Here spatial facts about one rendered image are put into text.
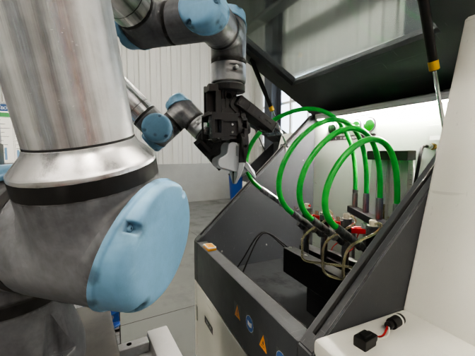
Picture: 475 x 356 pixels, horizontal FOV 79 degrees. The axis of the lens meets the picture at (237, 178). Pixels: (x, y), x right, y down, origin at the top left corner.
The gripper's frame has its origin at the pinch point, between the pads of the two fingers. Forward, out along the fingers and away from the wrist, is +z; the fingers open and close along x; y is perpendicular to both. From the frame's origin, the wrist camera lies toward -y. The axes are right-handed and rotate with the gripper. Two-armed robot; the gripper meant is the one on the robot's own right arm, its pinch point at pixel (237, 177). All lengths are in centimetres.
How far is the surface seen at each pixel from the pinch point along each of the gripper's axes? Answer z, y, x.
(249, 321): 34.5, -2.9, 0.3
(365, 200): 8.9, -44.2, -3.4
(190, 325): 123, -26, -141
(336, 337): 24.6, -6.8, 24.5
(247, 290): 27.7, -3.2, -1.5
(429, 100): -20, -54, 8
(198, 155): 0, -196, -675
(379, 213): 10.9, -40.3, 4.6
